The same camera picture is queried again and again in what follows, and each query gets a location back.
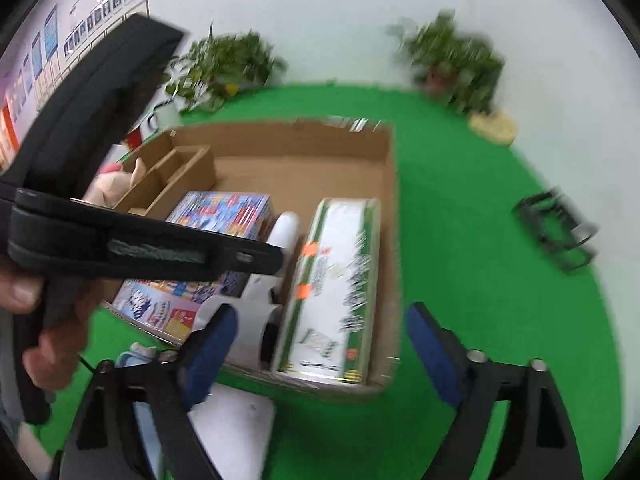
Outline pink pig plush toy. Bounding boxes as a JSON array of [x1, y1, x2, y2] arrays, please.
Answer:
[[82, 157, 146, 208]]

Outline narrow cardboard divider tray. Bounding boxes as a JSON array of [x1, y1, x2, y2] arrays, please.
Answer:
[[114, 145, 217, 220]]

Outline colourful board game box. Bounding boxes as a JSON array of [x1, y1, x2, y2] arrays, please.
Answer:
[[110, 190, 274, 340]]

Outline white hair dryer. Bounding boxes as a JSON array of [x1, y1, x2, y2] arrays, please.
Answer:
[[192, 211, 299, 370]]

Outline white green long box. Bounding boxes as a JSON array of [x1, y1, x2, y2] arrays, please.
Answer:
[[271, 197, 381, 386]]

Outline person's left hand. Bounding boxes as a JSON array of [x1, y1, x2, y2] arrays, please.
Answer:
[[1, 257, 104, 392]]

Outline red paper cup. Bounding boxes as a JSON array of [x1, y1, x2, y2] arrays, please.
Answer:
[[122, 127, 143, 151]]

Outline white enamel mug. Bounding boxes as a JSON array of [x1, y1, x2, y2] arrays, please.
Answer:
[[146, 101, 182, 133]]

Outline white flat device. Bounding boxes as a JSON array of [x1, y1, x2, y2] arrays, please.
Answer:
[[189, 384, 276, 480]]

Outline left potted green plant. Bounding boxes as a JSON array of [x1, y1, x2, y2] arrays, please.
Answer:
[[164, 30, 288, 113]]

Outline potted green plant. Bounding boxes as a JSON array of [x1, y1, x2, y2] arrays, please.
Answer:
[[385, 9, 506, 115], [164, 30, 288, 113]]

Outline green table cloth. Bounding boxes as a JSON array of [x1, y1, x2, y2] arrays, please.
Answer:
[[34, 81, 622, 480]]

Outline black folding stand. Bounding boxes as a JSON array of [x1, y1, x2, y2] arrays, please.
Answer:
[[513, 188, 599, 273]]

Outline large shallow cardboard box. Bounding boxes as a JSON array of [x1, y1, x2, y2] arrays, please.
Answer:
[[122, 118, 402, 399]]

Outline yellow cloth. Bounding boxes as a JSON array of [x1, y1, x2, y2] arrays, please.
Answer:
[[468, 110, 518, 146]]

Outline right potted green plant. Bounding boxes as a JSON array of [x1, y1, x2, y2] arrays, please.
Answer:
[[385, 9, 506, 115]]

